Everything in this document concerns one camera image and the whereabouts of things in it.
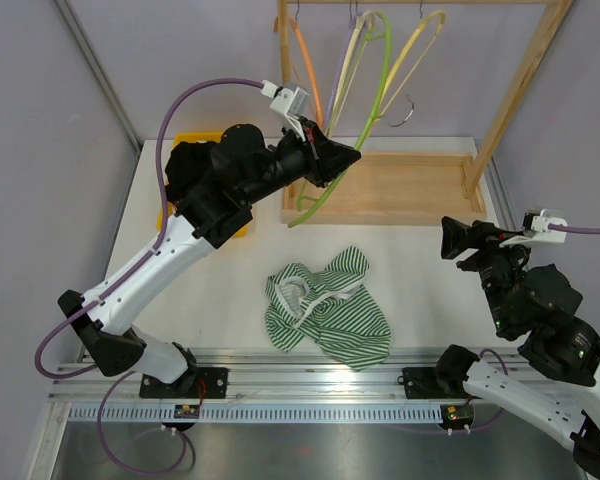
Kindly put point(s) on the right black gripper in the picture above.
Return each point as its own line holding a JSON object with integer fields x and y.
{"x": 456, "y": 236}

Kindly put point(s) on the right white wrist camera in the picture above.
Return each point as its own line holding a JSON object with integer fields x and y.
{"x": 536, "y": 229}

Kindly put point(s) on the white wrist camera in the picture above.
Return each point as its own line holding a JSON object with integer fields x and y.
{"x": 288, "y": 102}
{"x": 536, "y": 229}

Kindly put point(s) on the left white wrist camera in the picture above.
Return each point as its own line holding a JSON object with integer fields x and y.
{"x": 288, "y": 102}

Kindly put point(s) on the green white striped tank top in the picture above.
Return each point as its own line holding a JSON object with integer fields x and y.
{"x": 332, "y": 308}

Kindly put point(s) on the black tank top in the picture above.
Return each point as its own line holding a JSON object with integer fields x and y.
{"x": 187, "y": 165}

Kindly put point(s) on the wooden clothes rack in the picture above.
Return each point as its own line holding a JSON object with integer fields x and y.
{"x": 419, "y": 187}

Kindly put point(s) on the purple hanger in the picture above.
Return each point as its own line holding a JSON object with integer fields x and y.
{"x": 344, "y": 58}

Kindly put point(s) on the aluminium rail base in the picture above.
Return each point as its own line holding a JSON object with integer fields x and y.
{"x": 236, "y": 386}

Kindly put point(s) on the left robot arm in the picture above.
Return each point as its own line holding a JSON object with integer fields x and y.
{"x": 213, "y": 187}

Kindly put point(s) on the yellow hanger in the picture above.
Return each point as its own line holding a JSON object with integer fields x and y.
{"x": 411, "y": 55}

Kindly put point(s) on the cream hanger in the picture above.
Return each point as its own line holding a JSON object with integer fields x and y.
{"x": 365, "y": 21}

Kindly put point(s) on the orange hanger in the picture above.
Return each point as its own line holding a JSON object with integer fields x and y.
{"x": 283, "y": 26}

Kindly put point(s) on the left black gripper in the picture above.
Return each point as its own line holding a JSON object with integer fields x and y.
{"x": 325, "y": 159}

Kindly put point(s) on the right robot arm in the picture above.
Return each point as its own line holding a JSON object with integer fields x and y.
{"x": 537, "y": 305}

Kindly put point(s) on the yellow plastic bin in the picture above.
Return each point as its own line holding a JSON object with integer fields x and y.
{"x": 189, "y": 137}

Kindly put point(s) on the green hanger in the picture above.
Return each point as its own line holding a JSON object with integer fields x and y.
{"x": 373, "y": 117}

